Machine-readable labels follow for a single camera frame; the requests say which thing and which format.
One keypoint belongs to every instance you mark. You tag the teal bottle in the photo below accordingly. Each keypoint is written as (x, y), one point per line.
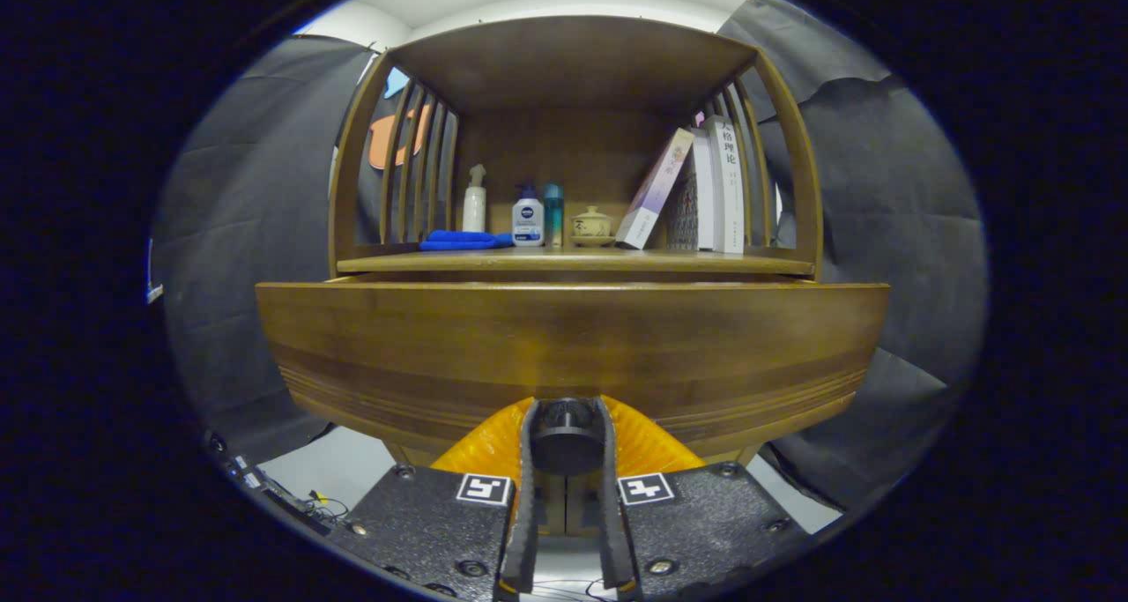
(553, 214)

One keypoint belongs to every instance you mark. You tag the dark patterned book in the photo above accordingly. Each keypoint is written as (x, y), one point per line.
(683, 219)

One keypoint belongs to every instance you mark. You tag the white spray bottle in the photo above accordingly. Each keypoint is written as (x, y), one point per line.
(474, 210)

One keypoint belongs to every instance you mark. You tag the wooden cabinet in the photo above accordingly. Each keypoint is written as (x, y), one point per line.
(573, 64)

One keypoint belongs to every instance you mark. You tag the wooden drawer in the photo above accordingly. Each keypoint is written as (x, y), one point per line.
(573, 338)

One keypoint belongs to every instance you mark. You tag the white pump bottle blue label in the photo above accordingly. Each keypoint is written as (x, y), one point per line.
(528, 223)

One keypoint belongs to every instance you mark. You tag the wooden cabinet door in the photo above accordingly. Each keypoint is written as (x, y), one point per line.
(583, 505)
(552, 505)

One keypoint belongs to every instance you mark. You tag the purple and white book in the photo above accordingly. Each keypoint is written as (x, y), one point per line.
(656, 188)

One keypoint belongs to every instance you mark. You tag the black drawer knob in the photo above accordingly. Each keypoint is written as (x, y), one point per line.
(567, 439)

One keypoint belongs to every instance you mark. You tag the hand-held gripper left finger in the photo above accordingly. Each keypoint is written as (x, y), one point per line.
(526, 514)

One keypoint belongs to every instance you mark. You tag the plain white book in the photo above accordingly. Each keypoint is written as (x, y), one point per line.
(703, 196)

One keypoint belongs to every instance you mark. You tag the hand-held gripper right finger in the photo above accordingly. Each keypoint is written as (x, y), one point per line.
(614, 514)

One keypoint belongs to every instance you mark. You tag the white book black lettering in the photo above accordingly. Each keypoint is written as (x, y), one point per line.
(730, 188)

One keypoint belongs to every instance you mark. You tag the blue cloth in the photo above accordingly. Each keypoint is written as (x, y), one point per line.
(463, 241)

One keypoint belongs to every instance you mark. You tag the beige ceramic lidded cup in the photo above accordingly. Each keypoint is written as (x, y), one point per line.
(591, 225)

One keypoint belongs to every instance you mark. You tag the wooden countertop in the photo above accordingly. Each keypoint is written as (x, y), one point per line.
(573, 260)

